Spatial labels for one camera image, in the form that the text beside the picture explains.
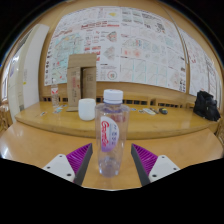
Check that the round dark-rimmed sticker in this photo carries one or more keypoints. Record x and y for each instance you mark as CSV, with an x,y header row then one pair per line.
x,y
141,111

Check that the white remote control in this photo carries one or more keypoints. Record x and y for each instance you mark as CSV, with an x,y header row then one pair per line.
x,y
149,111

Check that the black bag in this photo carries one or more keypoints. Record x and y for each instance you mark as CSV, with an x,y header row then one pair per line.
x,y
205,106

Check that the wooden slatted wall ledge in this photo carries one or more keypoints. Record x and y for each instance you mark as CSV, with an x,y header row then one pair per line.
x,y
140,101

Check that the open brown cardboard box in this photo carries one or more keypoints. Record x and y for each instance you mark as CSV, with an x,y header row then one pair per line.
x,y
81,80

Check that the dark pen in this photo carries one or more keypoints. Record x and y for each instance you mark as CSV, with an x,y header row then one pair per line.
x,y
155,110

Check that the small pale sticker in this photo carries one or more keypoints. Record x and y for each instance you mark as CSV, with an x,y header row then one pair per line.
x,y
42,113

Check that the small black oval device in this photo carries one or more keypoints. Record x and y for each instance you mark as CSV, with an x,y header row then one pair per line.
x,y
163,111

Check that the wall poster display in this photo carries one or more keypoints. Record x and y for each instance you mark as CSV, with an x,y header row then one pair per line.
x,y
133,46

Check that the small red-labelled clear bottle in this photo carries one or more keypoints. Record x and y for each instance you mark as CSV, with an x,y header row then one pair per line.
x,y
54,95

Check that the rectangular blue red sticker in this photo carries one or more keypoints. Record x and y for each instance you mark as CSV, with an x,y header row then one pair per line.
x,y
57,110

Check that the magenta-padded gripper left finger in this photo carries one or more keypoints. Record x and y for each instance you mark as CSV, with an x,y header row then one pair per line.
x,y
60,166

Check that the clear plastic water bottle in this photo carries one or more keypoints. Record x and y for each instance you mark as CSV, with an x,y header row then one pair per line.
x,y
111,133

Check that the white cup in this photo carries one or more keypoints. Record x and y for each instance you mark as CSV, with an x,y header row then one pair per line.
x,y
87,109

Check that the round blue white sticker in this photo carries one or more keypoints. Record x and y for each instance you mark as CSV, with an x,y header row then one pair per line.
x,y
133,109

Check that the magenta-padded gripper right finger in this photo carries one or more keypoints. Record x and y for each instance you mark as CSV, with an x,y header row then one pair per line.
x,y
163,166

